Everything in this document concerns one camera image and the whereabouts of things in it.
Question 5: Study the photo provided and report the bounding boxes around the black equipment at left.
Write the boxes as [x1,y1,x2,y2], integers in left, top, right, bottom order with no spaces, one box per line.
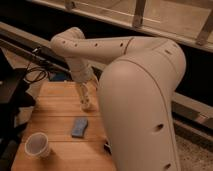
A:
[0,48,37,158]

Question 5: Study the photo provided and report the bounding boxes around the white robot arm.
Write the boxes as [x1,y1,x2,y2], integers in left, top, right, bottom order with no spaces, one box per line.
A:
[50,27,186,171]

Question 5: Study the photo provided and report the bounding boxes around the wooden railing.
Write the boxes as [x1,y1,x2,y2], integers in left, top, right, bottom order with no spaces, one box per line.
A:
[28,0,213,53]

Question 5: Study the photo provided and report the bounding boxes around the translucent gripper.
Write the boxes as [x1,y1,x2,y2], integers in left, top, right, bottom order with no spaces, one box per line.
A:
[80,79,98,99]

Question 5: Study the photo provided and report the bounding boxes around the white plastic cup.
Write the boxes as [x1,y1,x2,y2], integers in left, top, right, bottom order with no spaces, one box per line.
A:
[24,132,51,158]

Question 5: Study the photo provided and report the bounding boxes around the black cables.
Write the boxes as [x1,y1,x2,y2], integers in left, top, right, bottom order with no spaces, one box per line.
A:
[23,46,56,84]

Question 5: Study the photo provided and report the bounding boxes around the blue sponge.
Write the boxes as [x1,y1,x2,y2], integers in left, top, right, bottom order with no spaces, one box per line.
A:
[71,117,88,138]

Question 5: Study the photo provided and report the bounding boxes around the clear plastic bottle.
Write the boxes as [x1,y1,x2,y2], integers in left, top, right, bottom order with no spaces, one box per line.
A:
[80,85,91,111]

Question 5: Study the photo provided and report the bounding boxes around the black white striped block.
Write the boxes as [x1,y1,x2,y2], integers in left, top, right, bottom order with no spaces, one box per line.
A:
[104,141,112,155]

